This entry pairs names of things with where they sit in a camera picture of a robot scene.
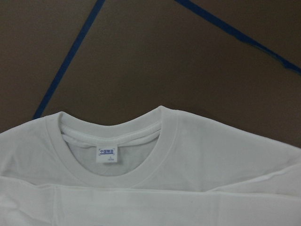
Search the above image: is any white long-sleeve printed shirt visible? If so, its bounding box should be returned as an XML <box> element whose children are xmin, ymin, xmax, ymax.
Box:
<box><xmin>0</xmin><ymin>106</ymin><xmax>301</xmax><ymax>226</ymax></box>

